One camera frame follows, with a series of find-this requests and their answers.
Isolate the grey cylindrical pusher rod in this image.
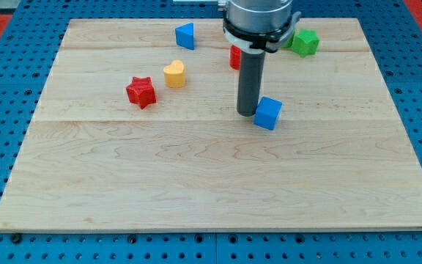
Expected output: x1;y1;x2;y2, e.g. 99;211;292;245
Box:
237;51;265;117

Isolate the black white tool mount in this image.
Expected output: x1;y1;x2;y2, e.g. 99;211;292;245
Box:
223;12;302;54

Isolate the blue cube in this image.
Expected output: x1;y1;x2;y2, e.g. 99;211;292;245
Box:
253;97;283;130

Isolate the green block behind arm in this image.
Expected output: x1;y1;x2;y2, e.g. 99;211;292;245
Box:
281;30;297;49

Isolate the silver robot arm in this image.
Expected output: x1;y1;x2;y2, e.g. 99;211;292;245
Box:
216;0;302;117

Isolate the green star block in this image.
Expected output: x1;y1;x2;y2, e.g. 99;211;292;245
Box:
292;29;319;57

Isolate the red star block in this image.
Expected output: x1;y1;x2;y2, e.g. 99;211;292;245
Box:
126;76;157;109

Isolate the red cylinder block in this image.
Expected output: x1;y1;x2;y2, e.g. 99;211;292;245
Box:
229;45;241;70

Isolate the blue triangle block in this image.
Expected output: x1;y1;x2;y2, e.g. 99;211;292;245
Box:
175;22;195;50

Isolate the yellow heart block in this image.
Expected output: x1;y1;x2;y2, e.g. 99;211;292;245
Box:
163;59;186;88

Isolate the wooden board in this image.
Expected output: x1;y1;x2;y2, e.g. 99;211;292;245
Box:
0;18;422;233

